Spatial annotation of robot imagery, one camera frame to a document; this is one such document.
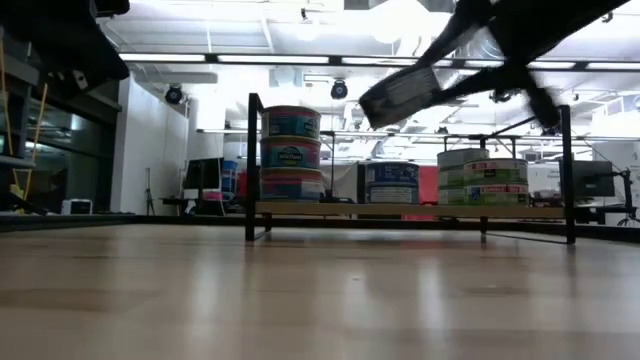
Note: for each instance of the thin black tripod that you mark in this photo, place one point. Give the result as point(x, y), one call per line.
point(149, 192)

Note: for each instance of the wooden shelf with black legs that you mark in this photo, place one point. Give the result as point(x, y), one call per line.
point(400, 210)

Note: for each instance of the small white object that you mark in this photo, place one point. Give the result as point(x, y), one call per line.
point(76, 206)

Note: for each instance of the silver ventilation duct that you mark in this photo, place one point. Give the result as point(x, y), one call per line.
point(480, 47)

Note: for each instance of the black background screen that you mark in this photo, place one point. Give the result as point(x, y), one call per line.
point(204, 173)

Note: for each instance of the black background monitor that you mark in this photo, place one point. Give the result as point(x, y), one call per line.
point(595, 178)

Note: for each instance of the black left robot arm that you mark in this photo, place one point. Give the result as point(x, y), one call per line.
point(65, 45)

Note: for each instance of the red partition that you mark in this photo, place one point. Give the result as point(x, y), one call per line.
point(428, 187)

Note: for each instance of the white cloth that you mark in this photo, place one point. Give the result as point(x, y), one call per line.
point(340, 182)

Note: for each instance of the long ceiling light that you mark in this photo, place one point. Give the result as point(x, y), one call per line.
point(575, 65)
point(225, 58)

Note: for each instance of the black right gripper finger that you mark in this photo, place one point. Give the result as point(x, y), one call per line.
point(400, 95)
point(545, 107)

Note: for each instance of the black ceiling dome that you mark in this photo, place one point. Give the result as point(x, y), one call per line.
point(173, 95)
point(339, 90)

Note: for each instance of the black background workstation frame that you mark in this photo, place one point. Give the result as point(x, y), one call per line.
point(450, 136)

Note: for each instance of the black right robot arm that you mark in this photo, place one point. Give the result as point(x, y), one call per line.
point(545, 22)

